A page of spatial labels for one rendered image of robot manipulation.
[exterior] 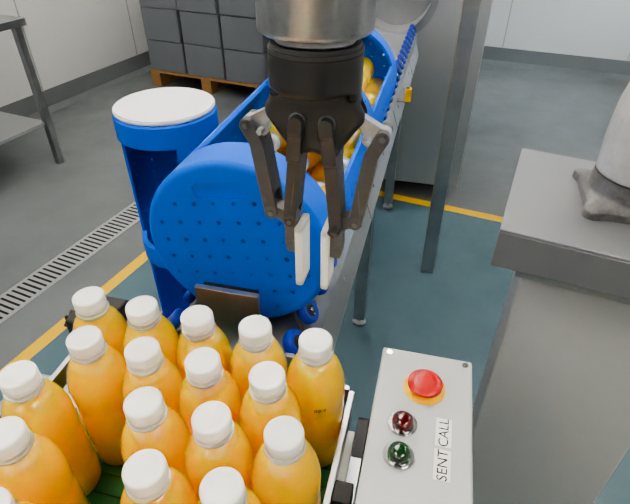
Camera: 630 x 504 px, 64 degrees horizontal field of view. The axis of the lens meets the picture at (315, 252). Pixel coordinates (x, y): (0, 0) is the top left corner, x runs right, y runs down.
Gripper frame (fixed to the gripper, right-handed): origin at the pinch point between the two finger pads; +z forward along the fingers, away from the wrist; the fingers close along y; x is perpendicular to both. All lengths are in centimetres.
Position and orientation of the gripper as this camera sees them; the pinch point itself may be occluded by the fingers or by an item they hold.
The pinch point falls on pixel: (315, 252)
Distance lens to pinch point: 50.3
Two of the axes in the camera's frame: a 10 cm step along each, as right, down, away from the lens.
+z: 0.0, 8.1, 5.9
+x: -2.5, 5.7, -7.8
